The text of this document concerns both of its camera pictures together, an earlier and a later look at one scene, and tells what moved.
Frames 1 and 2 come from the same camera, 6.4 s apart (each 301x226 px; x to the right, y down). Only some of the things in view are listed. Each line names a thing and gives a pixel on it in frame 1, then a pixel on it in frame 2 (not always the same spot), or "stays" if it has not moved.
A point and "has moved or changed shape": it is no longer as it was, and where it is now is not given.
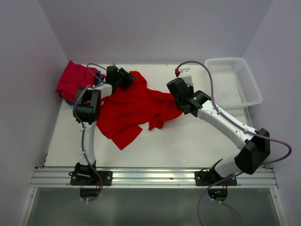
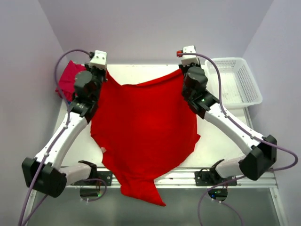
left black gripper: [122, 78] to [99, 74]
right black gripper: [175, 85] to [184, 68]
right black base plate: [208, 178] stays
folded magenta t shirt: [75, 76] stays
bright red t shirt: [122, 114] has moved or changed shape
